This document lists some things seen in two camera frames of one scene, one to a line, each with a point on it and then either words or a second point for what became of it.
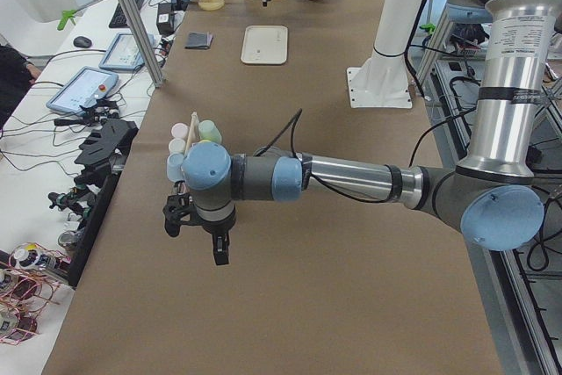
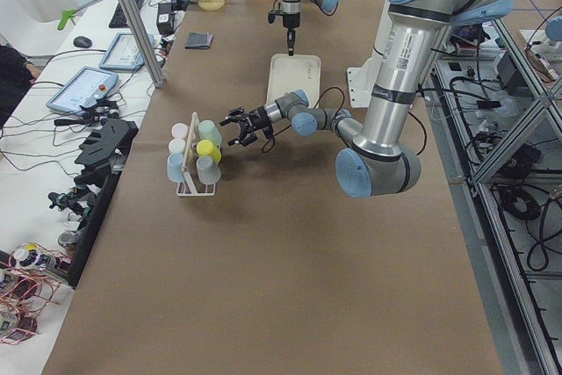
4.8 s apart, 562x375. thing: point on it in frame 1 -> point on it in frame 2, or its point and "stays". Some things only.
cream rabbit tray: x=264 y=45 -> x=290 y=73
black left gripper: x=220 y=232 -> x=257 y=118
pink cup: x=179 y=130 stays
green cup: x=209 y=131 stays
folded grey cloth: x=199 y=40 stays
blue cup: x=174 y=170 stays
